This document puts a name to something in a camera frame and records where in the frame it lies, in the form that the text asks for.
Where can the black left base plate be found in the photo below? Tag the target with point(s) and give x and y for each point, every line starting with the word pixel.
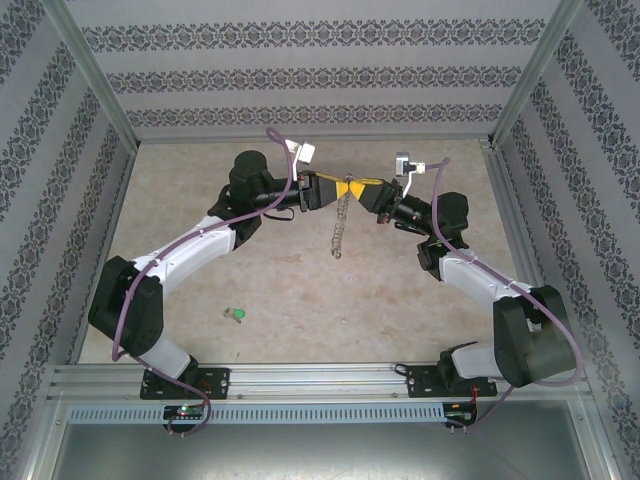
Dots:
pixel 220 382

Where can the aluminium frame post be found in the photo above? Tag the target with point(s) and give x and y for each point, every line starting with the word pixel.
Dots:
pixel 95 75
pixel 532 75

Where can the left controller board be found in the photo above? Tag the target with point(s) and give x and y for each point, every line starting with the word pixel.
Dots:
pixel 185 412

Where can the right controller board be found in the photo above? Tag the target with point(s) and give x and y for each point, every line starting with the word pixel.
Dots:
pixel 457 415

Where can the grey metal panel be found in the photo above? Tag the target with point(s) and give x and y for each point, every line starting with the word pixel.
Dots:
pixel 320 455

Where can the controller board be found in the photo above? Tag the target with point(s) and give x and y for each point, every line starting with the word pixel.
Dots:
pixel 457 415
pixel 185 412

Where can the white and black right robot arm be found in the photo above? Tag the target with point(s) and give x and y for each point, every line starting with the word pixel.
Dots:
pixel 530 340

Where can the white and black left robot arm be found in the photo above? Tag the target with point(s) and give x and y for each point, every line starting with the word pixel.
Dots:
pixel 185 255

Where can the aluminium side rail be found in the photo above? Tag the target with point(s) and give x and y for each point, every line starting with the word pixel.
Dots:
pixel 510 200

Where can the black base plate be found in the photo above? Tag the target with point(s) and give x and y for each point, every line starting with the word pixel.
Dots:
pixel 220 382
pixel 420 382

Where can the clear keyring loop with rings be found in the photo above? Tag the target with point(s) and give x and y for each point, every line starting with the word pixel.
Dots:
pixel 341 225

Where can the green-headed key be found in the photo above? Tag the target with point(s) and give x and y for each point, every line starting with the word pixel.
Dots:
pixel 240 314

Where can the aluminium mounting rail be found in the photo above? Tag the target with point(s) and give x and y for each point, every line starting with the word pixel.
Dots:
pixel 320 380

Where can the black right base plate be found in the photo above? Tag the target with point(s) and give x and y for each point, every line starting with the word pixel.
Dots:
pixel 420 382

